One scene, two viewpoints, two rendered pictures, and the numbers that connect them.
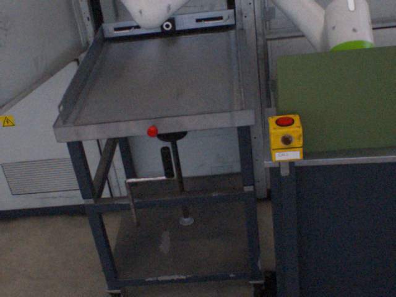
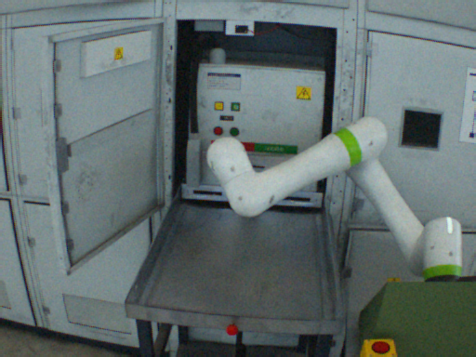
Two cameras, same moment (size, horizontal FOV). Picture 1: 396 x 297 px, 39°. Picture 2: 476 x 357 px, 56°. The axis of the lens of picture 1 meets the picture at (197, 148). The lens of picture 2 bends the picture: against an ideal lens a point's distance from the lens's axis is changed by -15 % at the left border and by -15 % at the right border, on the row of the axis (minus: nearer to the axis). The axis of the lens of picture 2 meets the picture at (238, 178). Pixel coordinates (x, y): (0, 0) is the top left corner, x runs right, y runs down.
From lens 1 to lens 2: 41 cm
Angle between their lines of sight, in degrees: 10
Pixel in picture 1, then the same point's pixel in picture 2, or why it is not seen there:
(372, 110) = (455, 336)
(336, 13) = (437, 233)
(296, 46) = (376, 239)
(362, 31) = (456, 255)
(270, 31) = (354, 221)
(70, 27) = (150, 183)
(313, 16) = (408, 225)
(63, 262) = not seen: outside the picture
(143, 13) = (244, 202)
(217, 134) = not seen: hidden behind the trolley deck
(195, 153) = not seen: hidden behind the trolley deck
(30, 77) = (104, 232)
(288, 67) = (394, 292)
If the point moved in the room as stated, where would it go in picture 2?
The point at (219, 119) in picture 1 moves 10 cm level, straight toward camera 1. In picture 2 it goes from (306, 326) to (308, 348)
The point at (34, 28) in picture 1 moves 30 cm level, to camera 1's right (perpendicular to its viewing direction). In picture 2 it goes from (116, 184) to (204, 187)
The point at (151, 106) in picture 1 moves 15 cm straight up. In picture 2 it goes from (232, 299) to (234, 256)
